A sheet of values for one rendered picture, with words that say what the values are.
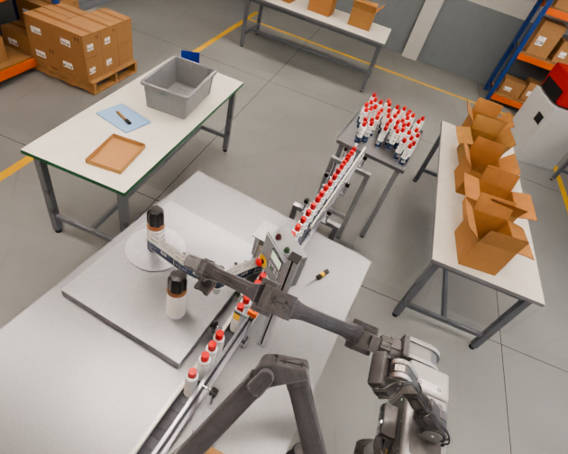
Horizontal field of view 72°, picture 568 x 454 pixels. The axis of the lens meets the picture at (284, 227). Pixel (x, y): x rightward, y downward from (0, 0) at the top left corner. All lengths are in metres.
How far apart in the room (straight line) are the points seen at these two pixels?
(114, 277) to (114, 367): 0.44
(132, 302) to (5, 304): 1.37
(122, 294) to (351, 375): 1.74
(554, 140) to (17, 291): 6.44
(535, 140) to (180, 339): 5.69
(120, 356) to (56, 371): 0.25
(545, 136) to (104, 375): 6.06
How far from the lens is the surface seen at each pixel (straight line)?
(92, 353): 1.99
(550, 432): 3.77
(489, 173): 3.48
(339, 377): 3.01
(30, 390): 1.97
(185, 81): 3.84
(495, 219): 3.19
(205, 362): 1.70
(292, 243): 1.54
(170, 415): 1.80
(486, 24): 8.73
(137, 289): 2.07
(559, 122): 6.58
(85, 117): 3.33
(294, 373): 1.01
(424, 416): 1.19
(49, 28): 5.23
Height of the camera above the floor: 2.59
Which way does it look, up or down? 44 degrees down
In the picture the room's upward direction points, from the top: 18 degrees clockwise
